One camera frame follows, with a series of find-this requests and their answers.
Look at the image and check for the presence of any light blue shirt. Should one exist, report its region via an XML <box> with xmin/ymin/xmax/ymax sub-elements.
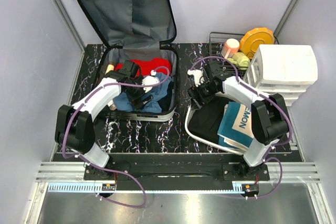
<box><xmin>113</xmin><ymin>77</ymin><xmax>172</xmax><ymax>114</ymax></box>

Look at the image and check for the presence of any green plastic cup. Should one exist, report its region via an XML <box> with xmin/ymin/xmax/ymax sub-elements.
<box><xmin>227</xmin><ymin>52</ymin><xmax>250</xmax><ymax>70</ymax></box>

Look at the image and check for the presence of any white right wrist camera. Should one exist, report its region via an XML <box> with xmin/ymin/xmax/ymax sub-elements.
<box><xmin>187</xmin><ymin>69</ymin><xmax>205</xmax><ymax>87</ymax></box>

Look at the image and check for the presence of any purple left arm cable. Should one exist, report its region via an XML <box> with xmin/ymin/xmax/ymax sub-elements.
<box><xmin>61</xmin><ymin>66</ymin><xmax>170</xmax><ymax>208</ymax></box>

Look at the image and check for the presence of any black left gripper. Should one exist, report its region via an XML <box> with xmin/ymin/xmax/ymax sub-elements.
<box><xmin>124</xmin><ymin>75</ymin><xmax>153</xmax><ymax>110</ymax></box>

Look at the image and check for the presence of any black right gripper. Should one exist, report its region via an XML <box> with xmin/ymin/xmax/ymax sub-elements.
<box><xmin>186</xmin><ymin>79</ymin><xmax>218</xmax><ymax>111</ymax></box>

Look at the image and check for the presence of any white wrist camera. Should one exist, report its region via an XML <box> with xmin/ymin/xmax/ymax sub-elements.
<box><xmin>187</xmin><ymin>69</ymin><xmax>205</xmax><ymax>87</ymax></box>
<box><xmin>142</xmin><ymin>70</ymin><xmax>160</xmax><ymax>93</ymax></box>

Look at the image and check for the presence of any pink plastic cup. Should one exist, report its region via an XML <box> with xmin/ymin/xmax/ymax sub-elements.
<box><xmin>221</xmin><ymin>38</ymin><xmax>240</xmax><ymax>59</ymax></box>

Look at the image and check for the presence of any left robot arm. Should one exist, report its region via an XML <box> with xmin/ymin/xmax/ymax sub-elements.
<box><xmin>55</xmin><ymin>60</ymin><xmax>161</xmax><ymax>180</ymax></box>

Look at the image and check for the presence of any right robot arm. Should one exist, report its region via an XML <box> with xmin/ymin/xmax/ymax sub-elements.
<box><xmin>187</xmin><ymin>61</ymin><xmax>293</xmax><ymax>180</ymax></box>

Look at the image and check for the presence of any teal white printed garment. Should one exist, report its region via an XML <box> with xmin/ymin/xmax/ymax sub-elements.
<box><xmin>217</xmin><ymin>101</ymin><xmax>254</xmax><ymax>153</ymax></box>

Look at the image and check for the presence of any red garment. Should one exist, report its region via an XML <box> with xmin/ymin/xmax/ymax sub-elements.
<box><xmin>130</xmin><ymin>58</ymin><xmax>172</xmax><ymax>76</ymax></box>

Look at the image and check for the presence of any small white bottle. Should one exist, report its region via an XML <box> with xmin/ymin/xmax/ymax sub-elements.
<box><xmin>108</xmin><ymin>100</ymin><xmax>117</xmax><ymax>111</ymax></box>

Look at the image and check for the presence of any black wire dish rack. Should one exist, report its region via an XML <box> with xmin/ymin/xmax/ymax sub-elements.
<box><xmin>209</xmin><ymin>32</ymin><xmax>250</xmax><ymax>77</ymax></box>

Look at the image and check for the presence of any white drawer organizer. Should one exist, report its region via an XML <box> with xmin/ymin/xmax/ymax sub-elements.
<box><xmin>243</xmin><ymin>44</ymin><xmax>318</xmax><ymax>107</ymax></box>

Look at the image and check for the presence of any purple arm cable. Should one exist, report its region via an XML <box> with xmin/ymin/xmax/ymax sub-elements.
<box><xmin>189</xmin><ymin>56</ymin><xmax>293</xmax><ymax>199</ymax></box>
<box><xmin>61</xmin><ymin>66</ymin><xmax>170</xmax><ymax>208</ymax></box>

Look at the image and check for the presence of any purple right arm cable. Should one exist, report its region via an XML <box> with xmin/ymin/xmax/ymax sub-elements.
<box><xmin>189</xmin><ymin>56</ymin><xmax>293</xmax><ymax>199</ymax></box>

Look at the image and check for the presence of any white plastic basin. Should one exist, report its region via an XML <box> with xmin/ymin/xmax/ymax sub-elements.
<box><xmin>186</xmin><ymin>96</ymin><xmax>254</xmax><ymax>156</ymax></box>

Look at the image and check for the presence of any aluminium rail frame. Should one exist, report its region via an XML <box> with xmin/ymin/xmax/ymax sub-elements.
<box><xmin>26</xmin><ymin>106</ymin><xmax>335</xmax><ymax>223</ymax></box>

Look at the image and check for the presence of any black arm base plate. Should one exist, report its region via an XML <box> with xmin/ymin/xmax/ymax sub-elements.
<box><xmin>83</xmin><ymin>152</ymin><xmax>270</xmax><ymax>183</ymax></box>

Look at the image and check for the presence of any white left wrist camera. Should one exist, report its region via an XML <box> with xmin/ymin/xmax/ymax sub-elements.
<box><xmin>142</xmin><ymin>70</ymin><xmax>160</xmax><ymax>93</ymax></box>

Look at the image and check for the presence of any black garment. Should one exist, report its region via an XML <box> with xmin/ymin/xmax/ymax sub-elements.
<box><xmin>158</xmin><ymin>82</ymin><xmax>174</xmax><ymax>112</ymax></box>
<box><xmin>188</xmin><ymin>97</ymin><xmax>232</xmax><ymax>144</ymax></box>

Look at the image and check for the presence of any white black space suitcase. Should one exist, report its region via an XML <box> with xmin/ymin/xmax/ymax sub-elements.
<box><xmin>77</xmin><ymin>0</ymin><xmax>179</xmax><ymax>122</ymax></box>

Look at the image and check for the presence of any yellow plate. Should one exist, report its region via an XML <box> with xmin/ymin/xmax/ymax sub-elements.
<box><xmin>239</xmin><ymin>27</ymin><xmax>275</xmax><ymax>60</ymax></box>

